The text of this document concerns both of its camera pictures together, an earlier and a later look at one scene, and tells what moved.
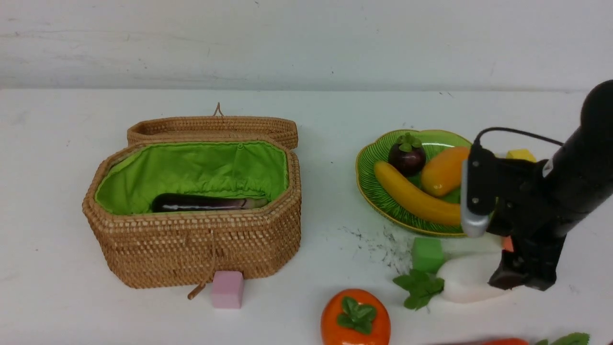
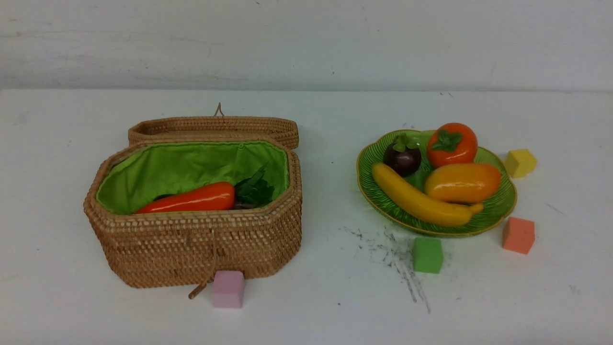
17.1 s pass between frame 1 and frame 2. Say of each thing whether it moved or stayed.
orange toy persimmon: moved
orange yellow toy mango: moved
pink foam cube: stayed
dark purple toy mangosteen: stayed
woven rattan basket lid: stayed
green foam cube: stayed
